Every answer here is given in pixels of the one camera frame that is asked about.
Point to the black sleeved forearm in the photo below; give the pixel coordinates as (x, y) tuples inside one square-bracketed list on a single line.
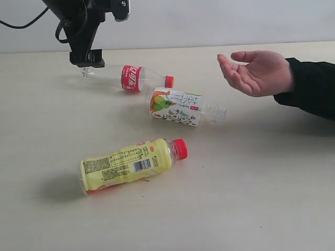
[(313, 90)]

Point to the clear cola bottle red label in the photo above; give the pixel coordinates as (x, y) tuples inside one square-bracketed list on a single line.
[(128, 77)]

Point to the yellow label bottle red cap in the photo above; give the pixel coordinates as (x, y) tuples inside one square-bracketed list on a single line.
[(130, 164)]

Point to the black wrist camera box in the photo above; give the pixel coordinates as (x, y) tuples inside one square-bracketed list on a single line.
[(120, 9)]

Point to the clear tea bottle white label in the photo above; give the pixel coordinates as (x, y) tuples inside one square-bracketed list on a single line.
[(183, 108)]

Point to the open receiving human hand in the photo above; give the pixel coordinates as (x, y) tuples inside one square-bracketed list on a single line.
[(257, 73)]

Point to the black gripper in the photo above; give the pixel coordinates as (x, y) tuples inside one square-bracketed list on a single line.
[(78, 25)]

